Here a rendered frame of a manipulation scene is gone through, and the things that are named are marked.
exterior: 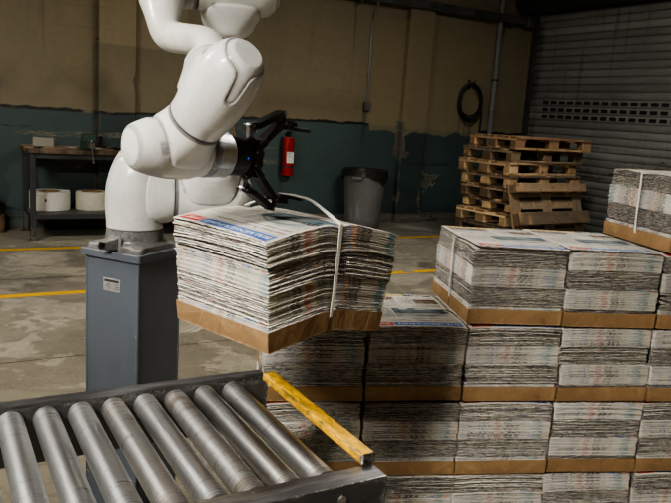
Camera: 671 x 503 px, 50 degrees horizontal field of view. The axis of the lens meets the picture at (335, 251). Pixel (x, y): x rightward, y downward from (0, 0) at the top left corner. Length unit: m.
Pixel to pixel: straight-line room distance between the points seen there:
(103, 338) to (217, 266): 0.75
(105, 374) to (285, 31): 7.40
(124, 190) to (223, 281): 0.65
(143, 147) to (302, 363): 0.97
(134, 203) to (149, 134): 0.77
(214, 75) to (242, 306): 0.46
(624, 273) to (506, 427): 0.57
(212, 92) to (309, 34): 8.17
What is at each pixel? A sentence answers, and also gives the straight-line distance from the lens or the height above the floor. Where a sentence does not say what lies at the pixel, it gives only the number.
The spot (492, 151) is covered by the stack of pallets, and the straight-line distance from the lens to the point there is 8.57.
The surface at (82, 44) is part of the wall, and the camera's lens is 8.44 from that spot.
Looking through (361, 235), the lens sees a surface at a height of 1.16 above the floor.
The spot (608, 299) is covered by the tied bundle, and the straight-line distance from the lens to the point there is 2.25.
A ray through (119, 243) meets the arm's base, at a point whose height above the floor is 1.02.
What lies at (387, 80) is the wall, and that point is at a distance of 9.91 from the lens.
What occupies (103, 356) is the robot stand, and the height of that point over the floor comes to 0.69.
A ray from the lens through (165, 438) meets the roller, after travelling 1.41.
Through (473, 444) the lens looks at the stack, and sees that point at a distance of 2.25.
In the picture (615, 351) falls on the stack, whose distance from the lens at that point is 2.32.
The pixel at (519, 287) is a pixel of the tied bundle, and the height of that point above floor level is 0.95.
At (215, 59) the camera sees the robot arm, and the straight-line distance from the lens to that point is 1.18.
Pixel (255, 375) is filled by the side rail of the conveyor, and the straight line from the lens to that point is 1.69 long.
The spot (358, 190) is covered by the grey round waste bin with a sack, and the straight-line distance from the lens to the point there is 9.05.
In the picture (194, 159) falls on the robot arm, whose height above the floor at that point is 1.31.
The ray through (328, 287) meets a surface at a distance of 1.47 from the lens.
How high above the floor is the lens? 1.40
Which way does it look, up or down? 11 degrees down
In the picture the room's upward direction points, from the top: 4 degrees clockwise
